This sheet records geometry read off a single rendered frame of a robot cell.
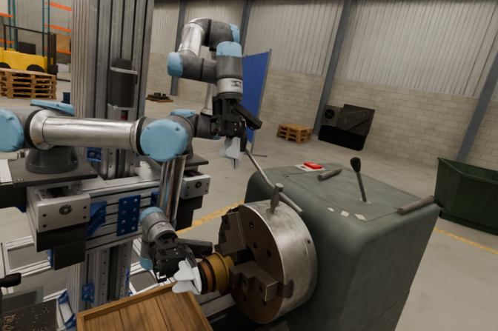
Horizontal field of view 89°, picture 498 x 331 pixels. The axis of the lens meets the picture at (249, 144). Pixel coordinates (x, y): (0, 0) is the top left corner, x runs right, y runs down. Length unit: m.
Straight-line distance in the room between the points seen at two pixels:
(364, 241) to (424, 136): 9.95
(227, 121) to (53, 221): 0.62
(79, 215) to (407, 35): 10.79
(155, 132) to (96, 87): 0.56
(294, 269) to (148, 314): 0.45
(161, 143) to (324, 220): 0.50
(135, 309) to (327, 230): 0.59
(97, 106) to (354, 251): 1.08
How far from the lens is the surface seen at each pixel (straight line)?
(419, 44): 10.94
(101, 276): 1.54
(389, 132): 10.70
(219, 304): 0.98
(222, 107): 0.72
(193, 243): 0.80
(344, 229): 0.76
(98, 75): 1.24
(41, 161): 1.08
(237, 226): 0.77
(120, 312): 0.93
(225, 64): 0.75
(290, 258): 0.69
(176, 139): 0.72
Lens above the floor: 1.57
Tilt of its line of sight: 13 degrees down
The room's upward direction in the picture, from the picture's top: 11 degrees clockwise
